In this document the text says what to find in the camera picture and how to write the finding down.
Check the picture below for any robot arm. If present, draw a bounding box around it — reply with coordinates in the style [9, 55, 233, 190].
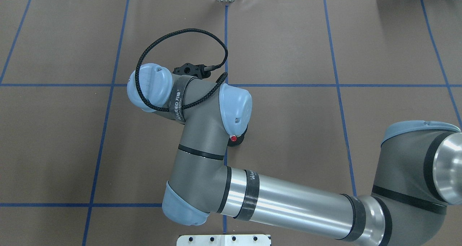
[127, 63, 461, 246]

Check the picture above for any black mesh pen holder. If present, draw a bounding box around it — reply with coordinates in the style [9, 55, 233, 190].
[227, 127, 248, 147]

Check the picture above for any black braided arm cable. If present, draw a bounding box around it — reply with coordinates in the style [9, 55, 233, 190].
[135, 29, 228, 112]

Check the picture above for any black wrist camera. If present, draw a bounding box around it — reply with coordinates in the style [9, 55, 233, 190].
[172, 63, 216, 79]

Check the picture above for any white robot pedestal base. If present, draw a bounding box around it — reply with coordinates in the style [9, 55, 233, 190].
[176, 234, 272, 246]

